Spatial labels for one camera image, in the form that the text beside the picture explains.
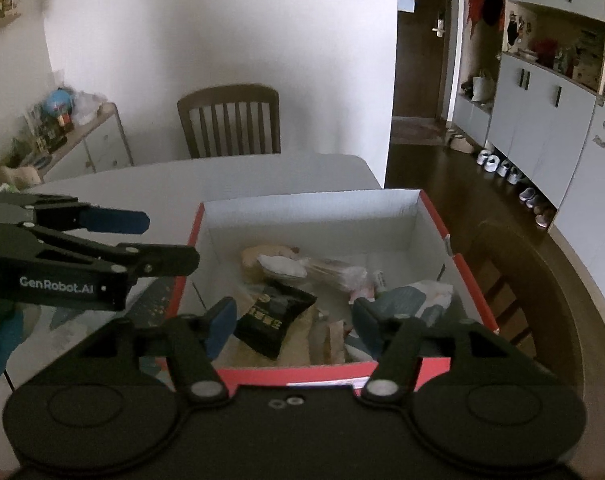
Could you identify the row of shoes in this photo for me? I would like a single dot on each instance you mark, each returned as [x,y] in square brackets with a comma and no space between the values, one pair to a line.
[512,175]

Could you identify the white tote bag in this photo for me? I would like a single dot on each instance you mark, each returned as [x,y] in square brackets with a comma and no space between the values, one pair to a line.
[483,89]

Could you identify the grey storage cabinet unit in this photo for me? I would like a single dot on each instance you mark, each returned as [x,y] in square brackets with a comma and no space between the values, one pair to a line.
[532,115]

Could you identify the brown paper packet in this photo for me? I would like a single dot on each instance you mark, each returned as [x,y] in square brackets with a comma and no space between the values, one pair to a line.
[302,345]

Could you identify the red cardboard box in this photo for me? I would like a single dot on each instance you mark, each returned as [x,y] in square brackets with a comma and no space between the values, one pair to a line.
[307,220]

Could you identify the clear snack packet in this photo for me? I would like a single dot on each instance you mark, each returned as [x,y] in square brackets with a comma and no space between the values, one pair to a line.
[332,270]

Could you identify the red hanging ornament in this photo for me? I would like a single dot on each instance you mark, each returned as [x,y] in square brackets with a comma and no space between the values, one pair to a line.
[475,7]

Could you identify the brown plush toy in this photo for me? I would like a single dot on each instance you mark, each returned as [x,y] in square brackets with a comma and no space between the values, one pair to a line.
[255,255]

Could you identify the brown door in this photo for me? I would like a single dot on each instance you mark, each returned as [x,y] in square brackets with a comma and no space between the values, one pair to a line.
[422,75]

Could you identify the black snack packet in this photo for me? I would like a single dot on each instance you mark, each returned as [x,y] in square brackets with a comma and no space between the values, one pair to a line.
[270,322]

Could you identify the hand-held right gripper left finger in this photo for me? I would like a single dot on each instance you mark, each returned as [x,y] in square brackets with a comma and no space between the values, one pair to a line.
[222,325]

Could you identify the pink packet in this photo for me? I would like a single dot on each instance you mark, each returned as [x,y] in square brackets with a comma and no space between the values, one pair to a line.
[365,292]

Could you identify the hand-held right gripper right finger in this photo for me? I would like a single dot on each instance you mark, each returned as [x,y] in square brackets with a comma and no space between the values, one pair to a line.
[367,325]

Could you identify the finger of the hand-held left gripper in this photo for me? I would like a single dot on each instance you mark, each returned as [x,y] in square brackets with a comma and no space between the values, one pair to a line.
[167,259]
[117,222]

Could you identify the blue globe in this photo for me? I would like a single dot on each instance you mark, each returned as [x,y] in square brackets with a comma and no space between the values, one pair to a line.
[58,102]

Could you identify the blue and white tissue pack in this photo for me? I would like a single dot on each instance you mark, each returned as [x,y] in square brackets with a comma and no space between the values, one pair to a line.
[412,300]

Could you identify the person's left hand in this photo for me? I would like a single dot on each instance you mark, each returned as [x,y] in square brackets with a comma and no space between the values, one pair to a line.
[0,340]

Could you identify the wooden slatted chair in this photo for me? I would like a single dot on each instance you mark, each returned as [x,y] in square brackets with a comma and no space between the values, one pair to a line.
[227,95]

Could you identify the brown doormat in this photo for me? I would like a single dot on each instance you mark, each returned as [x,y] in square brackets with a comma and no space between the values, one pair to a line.
[417,132]

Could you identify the wooden top sideboard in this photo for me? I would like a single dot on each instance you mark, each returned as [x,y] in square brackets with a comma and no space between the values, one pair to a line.
[102,145]

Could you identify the dark wooden chair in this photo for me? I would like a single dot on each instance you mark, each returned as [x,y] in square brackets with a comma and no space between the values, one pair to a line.
[557,310]

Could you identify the clear plastic bag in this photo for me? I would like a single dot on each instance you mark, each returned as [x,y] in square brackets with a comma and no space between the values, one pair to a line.
[88,107]

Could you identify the white cabinet with magnets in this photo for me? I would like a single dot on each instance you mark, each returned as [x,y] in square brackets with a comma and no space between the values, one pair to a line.
[597,185]

